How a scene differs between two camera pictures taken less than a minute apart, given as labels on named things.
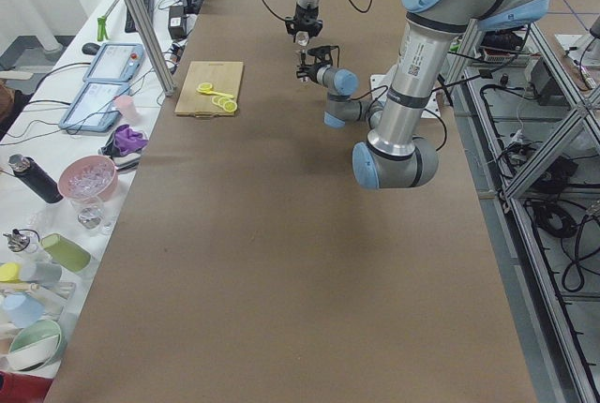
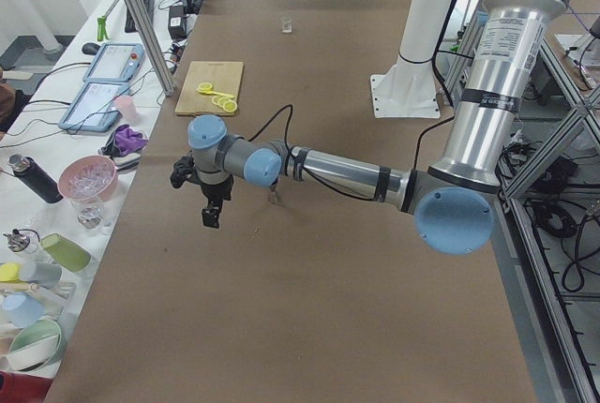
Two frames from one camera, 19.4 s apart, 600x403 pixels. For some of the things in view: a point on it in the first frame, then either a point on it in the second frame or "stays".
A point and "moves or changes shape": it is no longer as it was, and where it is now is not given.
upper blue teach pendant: [115, 63] stays
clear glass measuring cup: [302, 37] moves or changes shape
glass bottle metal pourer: [20, 239] stays
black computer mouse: [90, 48] stays
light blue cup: [22, 308] stays
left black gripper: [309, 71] -> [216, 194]
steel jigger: [304, 71] -> [273, 194]
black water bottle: [29, 171] stays
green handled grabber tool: [101, 24] stays
